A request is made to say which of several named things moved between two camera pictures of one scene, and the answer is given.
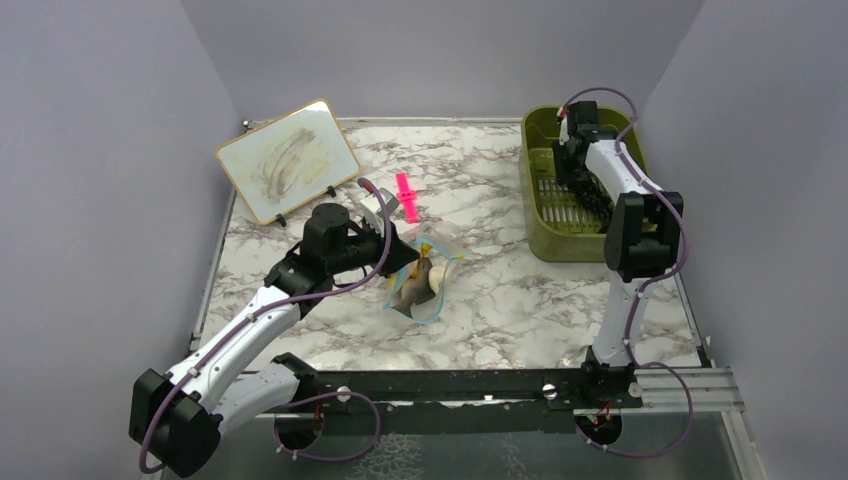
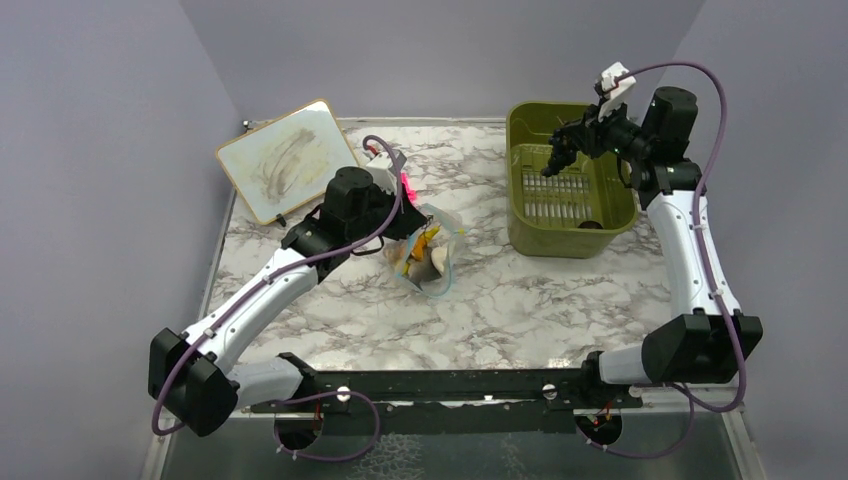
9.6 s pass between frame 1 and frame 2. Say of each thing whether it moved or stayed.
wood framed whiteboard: stayed
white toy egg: moved
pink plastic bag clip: stayed
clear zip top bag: moved
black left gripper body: moved
